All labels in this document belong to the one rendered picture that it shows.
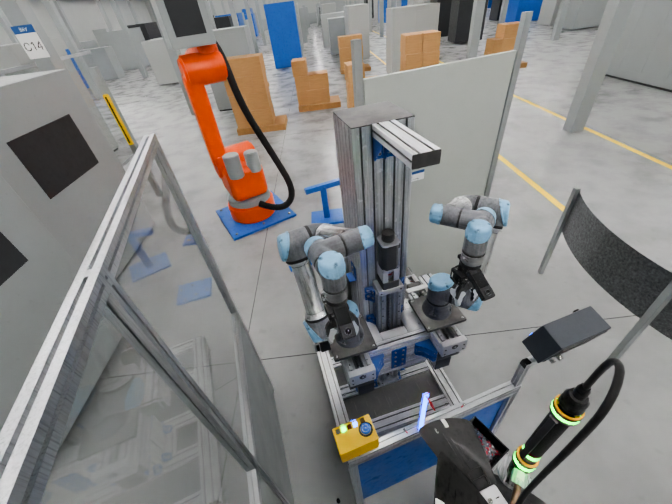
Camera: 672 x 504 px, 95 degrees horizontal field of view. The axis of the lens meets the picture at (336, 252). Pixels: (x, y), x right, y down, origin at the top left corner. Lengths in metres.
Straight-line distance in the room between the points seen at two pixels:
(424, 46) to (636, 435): 7.64
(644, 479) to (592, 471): 0.27
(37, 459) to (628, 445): 2.92
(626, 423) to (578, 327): 1.49
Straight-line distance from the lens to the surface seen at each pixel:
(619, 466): 2.89
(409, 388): 2.44
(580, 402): 0.67
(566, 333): 1.60
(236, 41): 10.84
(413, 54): 8.55
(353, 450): 1.39
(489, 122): 2.74
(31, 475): 0.52
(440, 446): 1.28
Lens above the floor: 2.38
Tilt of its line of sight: 39 degrees down
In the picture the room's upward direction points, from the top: 8 degrees counter-clockwise
